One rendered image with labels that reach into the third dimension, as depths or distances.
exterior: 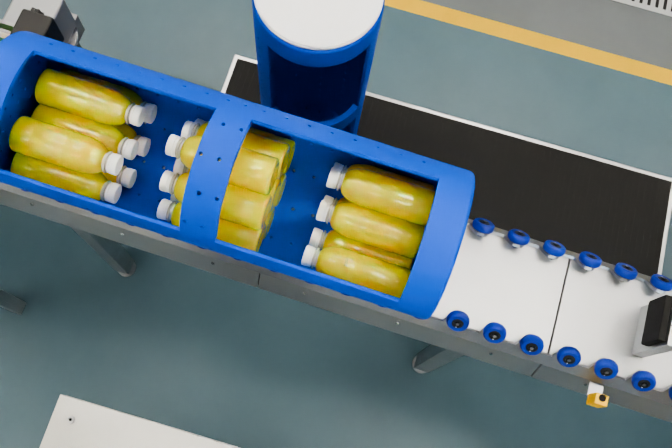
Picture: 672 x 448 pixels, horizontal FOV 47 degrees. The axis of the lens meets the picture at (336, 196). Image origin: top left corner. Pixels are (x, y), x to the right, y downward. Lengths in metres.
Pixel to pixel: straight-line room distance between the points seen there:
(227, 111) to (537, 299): 0.73
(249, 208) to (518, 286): 0.59
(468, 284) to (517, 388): 1.00
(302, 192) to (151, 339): 1.08
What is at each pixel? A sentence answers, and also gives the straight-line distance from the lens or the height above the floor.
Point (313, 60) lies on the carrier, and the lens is 1.66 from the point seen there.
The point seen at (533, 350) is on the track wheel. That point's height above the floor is 0.96.
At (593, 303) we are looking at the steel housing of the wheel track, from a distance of 1.68.
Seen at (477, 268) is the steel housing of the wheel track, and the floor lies 0.93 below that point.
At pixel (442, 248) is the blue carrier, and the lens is 1.30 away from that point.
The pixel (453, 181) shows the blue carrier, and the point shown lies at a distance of 1.35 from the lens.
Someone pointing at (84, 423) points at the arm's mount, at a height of 1.05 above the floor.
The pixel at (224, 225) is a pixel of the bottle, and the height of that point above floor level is 1.09.
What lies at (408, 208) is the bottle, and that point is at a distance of 1.41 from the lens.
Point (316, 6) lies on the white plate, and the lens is 1.67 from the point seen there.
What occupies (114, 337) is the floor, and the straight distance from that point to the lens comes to 2.55.
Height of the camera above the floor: 2.47
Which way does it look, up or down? 72 degrees down
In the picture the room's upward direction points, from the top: 11 degrees clockwise
